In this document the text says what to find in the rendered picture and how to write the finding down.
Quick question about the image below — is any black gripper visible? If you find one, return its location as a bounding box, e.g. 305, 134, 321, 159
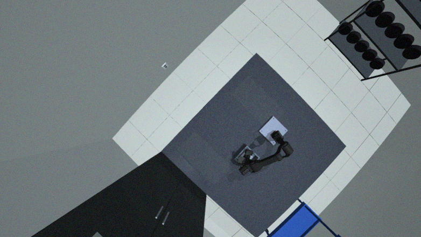
242, 149, 253, 166

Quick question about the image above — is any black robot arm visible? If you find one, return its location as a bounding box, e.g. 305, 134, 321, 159
237, 130, 293, 175

